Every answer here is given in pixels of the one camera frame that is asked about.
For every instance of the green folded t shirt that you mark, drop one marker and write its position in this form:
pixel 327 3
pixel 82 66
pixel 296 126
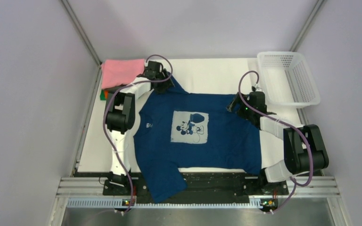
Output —
pixel 102 98

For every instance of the white slotted cable duct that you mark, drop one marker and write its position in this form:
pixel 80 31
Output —
pixel 120 203

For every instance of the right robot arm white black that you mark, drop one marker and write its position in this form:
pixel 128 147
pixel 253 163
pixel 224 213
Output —
pixel 304 151

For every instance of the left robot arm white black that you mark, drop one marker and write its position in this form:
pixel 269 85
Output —
pixel 119 118

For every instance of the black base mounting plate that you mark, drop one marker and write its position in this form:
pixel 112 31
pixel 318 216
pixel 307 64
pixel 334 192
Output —
pixel 199 188

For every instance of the pink folded t shirt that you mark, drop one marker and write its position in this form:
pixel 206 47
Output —
pixel 120 72

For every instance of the white plastic basket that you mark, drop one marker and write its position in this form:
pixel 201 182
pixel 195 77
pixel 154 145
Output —
pixel 286 79

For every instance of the dark blue t shirt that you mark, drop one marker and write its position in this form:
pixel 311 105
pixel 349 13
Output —
pixel 179 129

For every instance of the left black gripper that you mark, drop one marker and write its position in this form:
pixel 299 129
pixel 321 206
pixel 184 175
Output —
pixel 166 85

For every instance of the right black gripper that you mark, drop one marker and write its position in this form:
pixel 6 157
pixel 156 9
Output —
pixel 231 107

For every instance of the aluminium frame rail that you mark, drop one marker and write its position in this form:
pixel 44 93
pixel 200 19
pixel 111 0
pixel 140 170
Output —
pixel 319 187

